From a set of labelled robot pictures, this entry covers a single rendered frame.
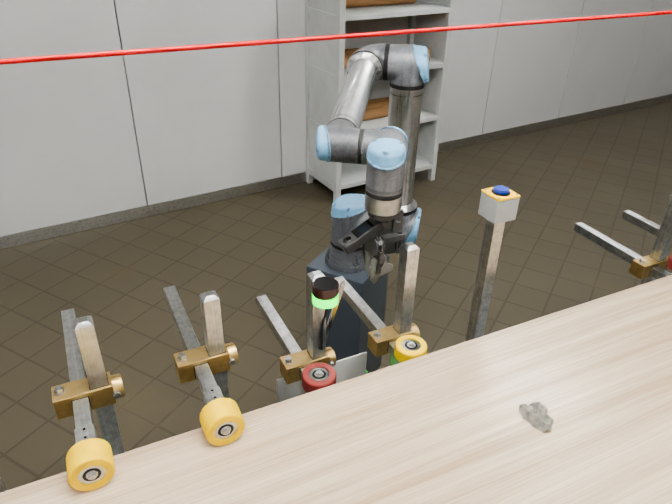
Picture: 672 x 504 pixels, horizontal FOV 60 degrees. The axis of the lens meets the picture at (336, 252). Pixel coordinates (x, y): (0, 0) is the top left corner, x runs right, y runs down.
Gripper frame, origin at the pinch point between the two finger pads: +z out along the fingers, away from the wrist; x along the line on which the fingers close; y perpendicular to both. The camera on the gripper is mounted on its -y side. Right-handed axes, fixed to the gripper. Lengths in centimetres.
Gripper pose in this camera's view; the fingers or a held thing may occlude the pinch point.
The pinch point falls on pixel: (370, 279)
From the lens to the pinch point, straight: 153.6
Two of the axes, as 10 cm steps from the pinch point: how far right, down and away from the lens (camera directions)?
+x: -4.3, -4.7, 7.7
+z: -0.2, 8.6, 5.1
